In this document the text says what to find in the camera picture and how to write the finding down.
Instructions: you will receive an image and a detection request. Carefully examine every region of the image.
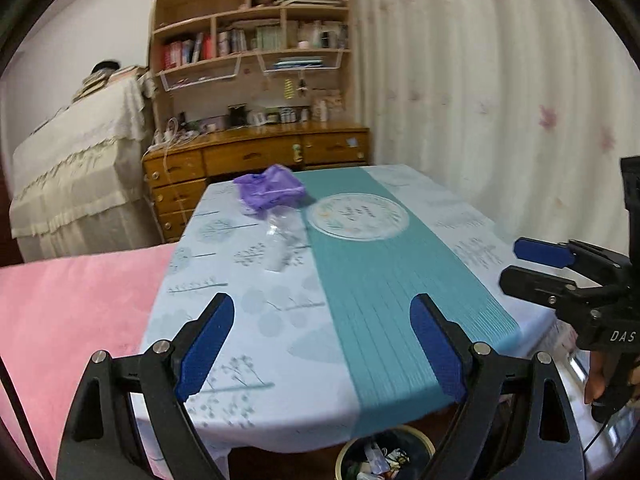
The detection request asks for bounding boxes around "row of shelf books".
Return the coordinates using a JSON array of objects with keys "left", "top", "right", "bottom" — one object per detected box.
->
[{"left": 162, "top": 20, "right": 351, "bottom": 68}]

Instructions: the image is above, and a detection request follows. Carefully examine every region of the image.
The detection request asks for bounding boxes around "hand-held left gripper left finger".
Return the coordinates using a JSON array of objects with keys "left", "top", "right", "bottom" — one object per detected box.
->
[{"left": 55, "top": 291, "right": 236, "bottom": 480}]

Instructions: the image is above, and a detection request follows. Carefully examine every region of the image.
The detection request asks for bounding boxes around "black cable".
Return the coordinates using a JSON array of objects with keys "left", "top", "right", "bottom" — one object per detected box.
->
[{"left": 0, "top": 355, "right": 53, "bottom": 480}]

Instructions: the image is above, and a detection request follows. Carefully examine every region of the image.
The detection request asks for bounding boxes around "white wire basket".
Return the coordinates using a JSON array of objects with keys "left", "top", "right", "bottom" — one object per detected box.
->
[
  {"left": 159, "top": 55, "right": 243, "bottom": 93},
  {"left": 256, "top": 50, "right": 346, "bottom": 75}
]

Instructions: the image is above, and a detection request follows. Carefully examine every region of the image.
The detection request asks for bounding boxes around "person's right hand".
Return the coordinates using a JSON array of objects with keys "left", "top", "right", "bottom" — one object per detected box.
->
[{"left": 584, "top": 349, "right": 608, "bottom": 406}]

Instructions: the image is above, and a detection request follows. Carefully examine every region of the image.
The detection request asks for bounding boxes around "stack of books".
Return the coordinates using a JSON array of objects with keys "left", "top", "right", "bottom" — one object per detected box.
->
[{"left": 72, "top": 62, "right": 147, "bottom": 102}]

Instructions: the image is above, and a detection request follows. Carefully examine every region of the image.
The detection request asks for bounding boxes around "power strip with cables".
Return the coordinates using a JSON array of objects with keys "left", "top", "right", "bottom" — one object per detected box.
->
[{"left": 152, "top": 117, "right": 201, "bottom": 150}]

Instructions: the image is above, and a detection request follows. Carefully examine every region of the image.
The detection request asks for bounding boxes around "lace covered piano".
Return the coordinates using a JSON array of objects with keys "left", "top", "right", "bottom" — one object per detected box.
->
[{"left": 10, "top": 77, "right": 166, "bottom": 263}]

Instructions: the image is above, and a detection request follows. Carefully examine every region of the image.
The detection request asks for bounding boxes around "dark blue trash bin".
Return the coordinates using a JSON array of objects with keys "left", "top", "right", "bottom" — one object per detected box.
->
[{"left": 335, "top": 425, "right": 436, "bottom": 480}]

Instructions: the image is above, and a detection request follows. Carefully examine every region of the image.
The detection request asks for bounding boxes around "pink blanket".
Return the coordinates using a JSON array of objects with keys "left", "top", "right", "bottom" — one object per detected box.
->
[{"left": 0, "top": 245, "right": 181, "bottom": 480}]

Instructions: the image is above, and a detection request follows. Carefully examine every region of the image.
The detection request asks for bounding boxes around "floral white curtain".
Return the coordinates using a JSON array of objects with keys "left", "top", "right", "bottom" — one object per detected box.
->
[{"left": 345, "top": 0, "right": 640, "bottom": 281}]

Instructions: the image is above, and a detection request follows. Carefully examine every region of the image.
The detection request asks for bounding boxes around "clear plastic bag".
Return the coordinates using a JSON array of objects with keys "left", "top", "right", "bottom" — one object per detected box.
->
[{"left": 262, "top": 210, "right": 308, "bottom": 273}]

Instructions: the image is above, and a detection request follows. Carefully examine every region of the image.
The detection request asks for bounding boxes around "wooden bookshelf desk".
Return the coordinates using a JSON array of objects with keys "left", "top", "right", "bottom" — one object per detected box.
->
[{"left": 142, "top": 0, "right": 373, "bottom": 243}]

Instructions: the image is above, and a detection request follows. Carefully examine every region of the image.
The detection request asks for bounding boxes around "light blue teal tablecloth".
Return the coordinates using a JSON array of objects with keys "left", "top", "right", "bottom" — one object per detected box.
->
[{"left": 135, "top": 164, "right": 566, "bottom": 461}]

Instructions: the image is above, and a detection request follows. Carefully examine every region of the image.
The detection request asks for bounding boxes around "purple plastic bag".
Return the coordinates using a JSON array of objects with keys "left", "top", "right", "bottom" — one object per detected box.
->
[{"left": 234, "top": 164, "right": 307, "bottom": 220}]

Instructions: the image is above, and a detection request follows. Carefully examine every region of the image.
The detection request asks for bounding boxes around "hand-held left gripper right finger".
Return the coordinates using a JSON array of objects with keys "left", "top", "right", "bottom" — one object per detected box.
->
[{"left": 409, "top": 292, "right": 586, "bottom": 480}]

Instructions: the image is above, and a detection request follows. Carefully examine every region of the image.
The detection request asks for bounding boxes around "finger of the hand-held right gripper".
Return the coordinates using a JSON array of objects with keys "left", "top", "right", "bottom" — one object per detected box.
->
[
  {"left": 499, "top": 266, "right": 607, "bottom": 314},
  {"left": 513, "top": 237, "right": 632, "bottom": 282}
]

